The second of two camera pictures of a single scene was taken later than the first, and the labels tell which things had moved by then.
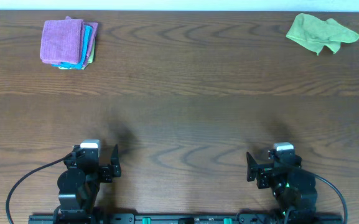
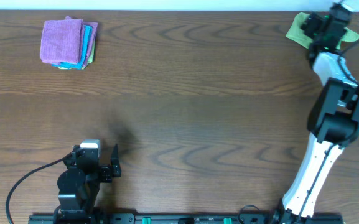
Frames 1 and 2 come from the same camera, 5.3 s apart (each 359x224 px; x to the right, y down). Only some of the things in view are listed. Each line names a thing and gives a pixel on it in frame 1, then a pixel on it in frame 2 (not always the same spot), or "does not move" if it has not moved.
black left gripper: (105, 173) does not move
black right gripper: (262, 174) to (310, 22)
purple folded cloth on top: (61, 41) does not move
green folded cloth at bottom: (91, 60) does not move
